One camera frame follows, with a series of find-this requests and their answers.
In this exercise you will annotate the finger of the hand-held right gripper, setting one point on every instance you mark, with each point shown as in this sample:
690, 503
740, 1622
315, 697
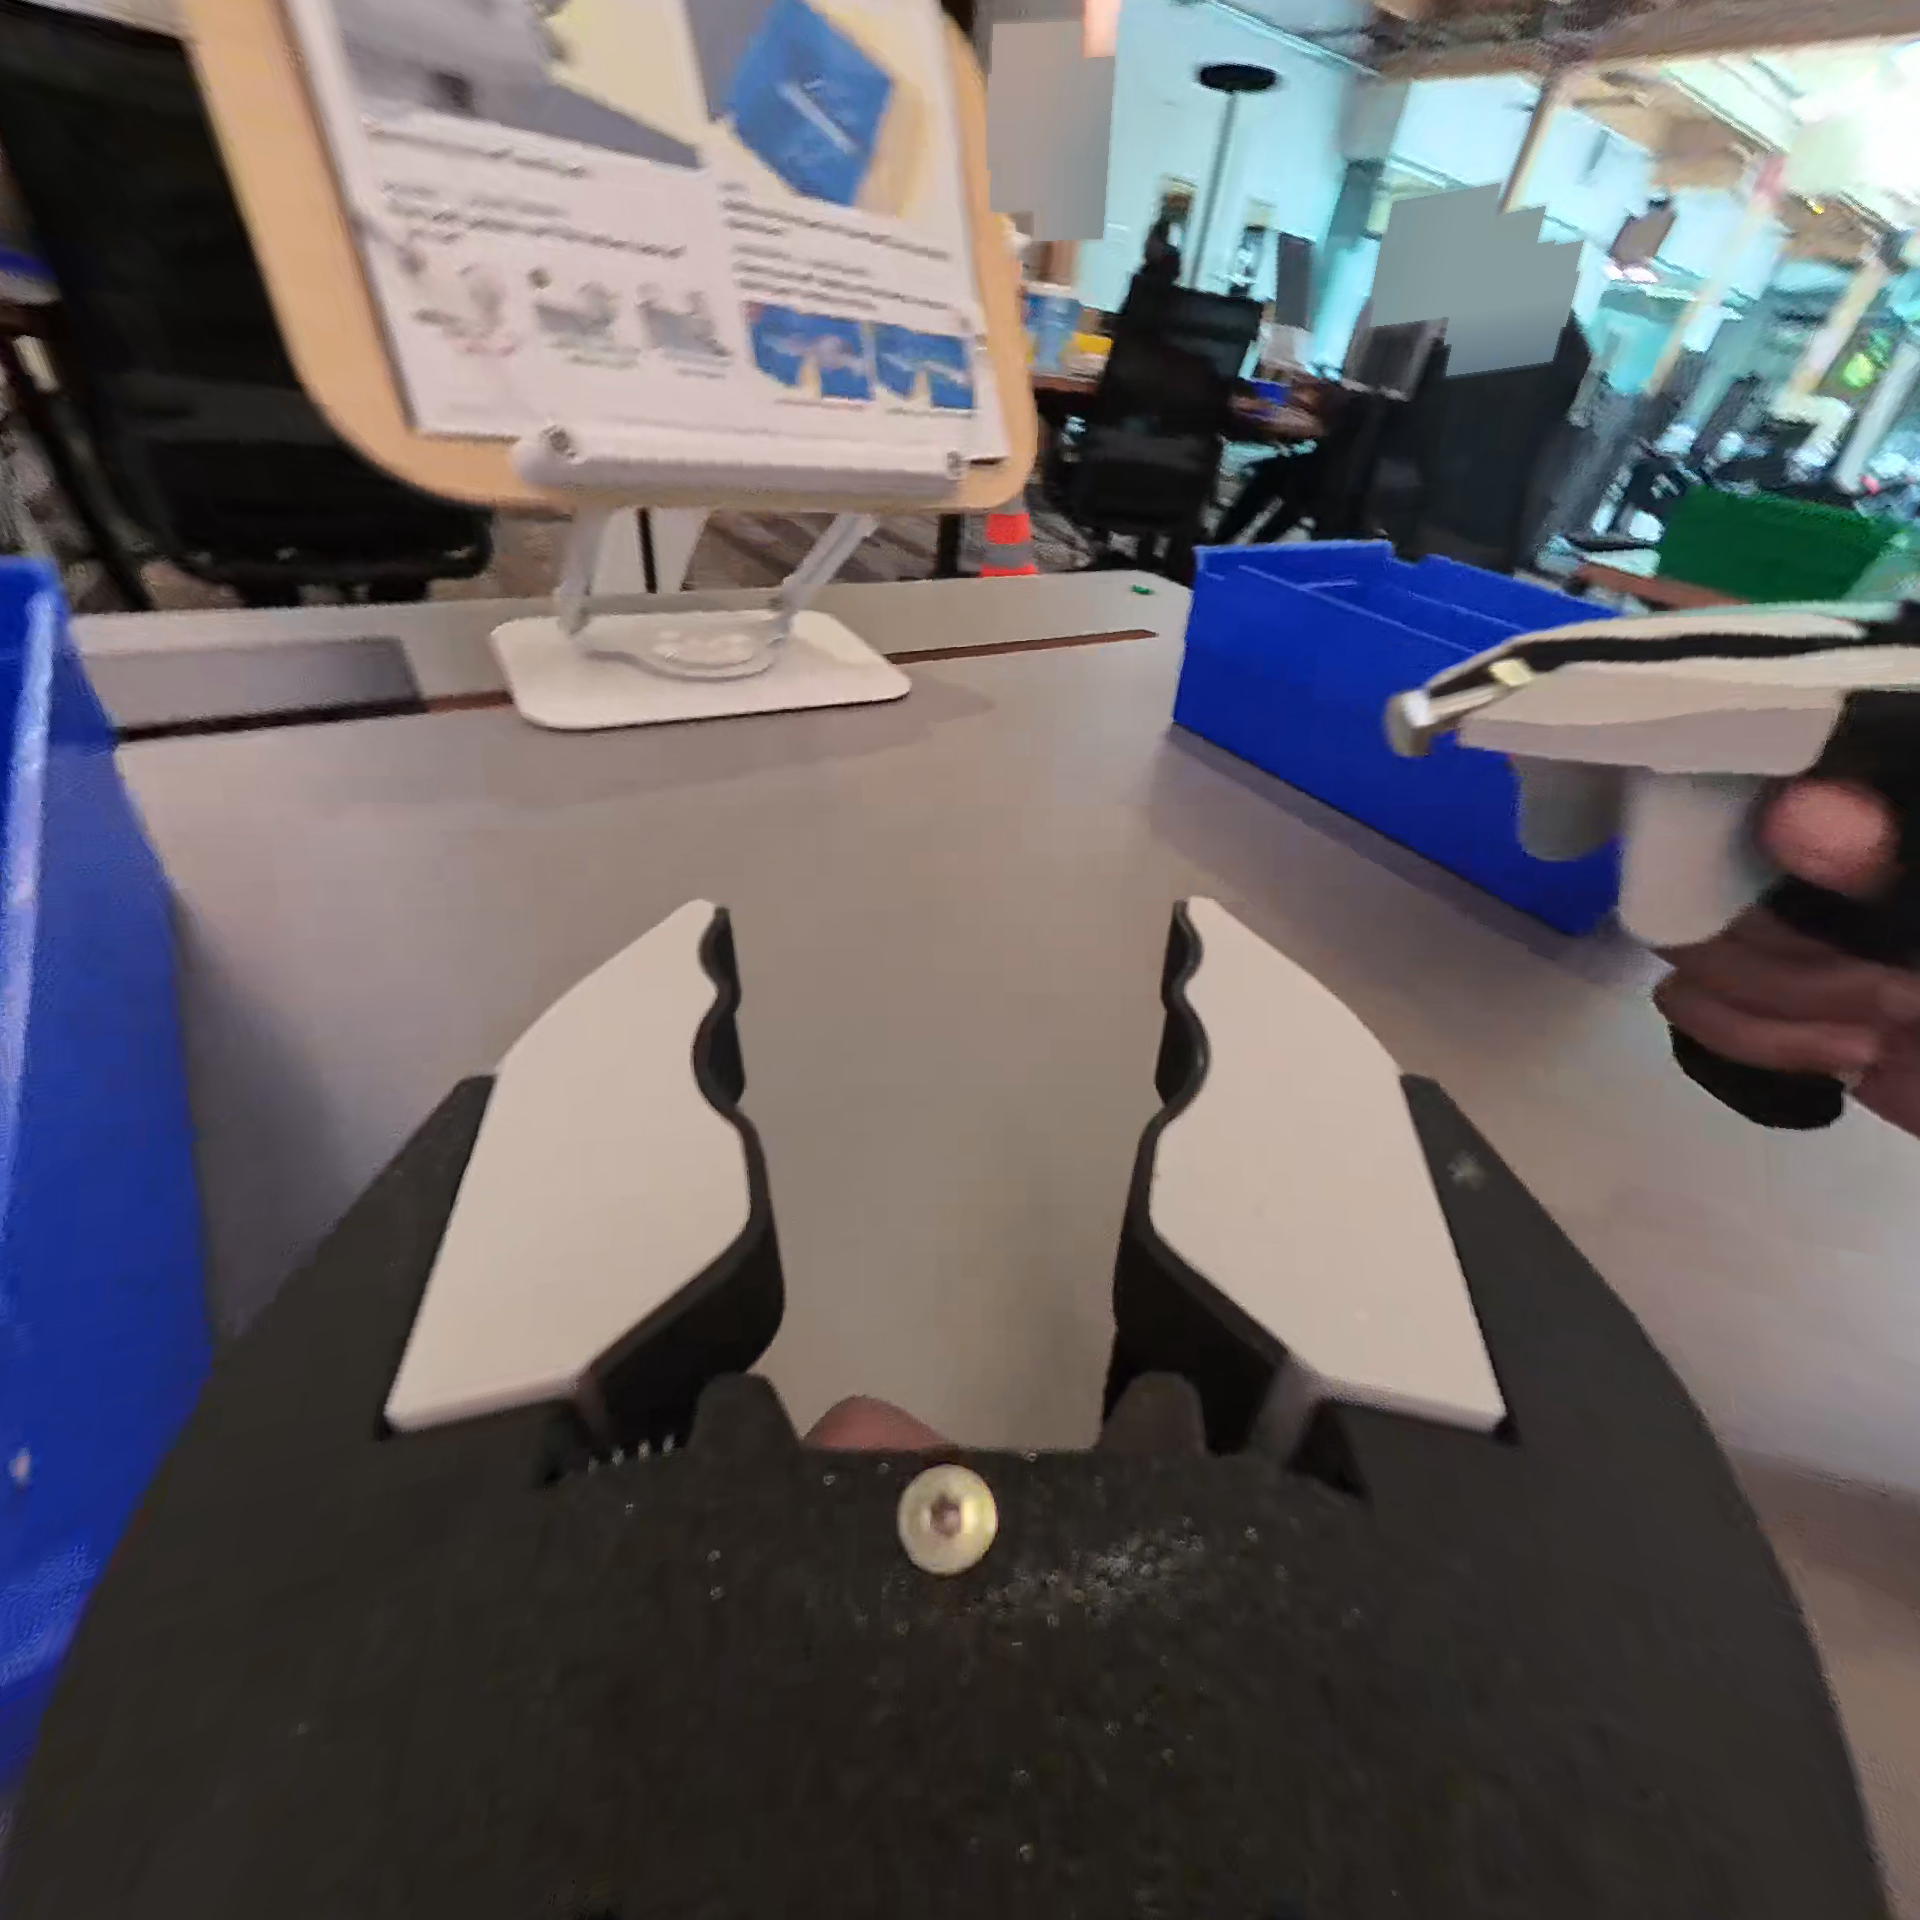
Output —
1680, 715
1709, 632

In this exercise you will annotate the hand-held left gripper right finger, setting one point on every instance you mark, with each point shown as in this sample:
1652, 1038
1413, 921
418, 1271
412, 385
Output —
1322, 1201

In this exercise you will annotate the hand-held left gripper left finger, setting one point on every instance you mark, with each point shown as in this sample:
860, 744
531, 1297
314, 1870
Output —
585, 1201

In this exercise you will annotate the silver bolt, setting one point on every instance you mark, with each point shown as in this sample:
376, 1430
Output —
1411, 721

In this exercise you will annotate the blue divided storage bin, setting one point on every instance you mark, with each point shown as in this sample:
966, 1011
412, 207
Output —
92, 1201

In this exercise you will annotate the person's right hand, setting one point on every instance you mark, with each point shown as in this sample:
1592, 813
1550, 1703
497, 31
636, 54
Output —
1801, 960

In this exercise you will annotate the green storage bin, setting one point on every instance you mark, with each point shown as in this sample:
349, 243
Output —
1785, 541

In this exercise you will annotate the black office chair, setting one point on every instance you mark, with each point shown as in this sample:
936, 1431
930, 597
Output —
1500, 451
211, 391
1154, 422

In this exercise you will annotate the white document stand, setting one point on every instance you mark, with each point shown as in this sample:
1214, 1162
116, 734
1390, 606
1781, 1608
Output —
707, 675

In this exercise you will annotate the dark flat tablet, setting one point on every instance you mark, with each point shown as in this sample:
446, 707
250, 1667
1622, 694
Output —
240, 683

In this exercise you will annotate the black floor lamp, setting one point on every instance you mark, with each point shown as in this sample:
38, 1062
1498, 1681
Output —
1234, 151

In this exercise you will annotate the orange striped traffic cone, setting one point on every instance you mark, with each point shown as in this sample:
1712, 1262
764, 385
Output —
1008, 541

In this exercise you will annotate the white instruction board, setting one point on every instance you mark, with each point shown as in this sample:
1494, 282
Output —
660, 211

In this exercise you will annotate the instruction sheet on stand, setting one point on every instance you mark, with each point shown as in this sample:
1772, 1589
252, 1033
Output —
257, 211

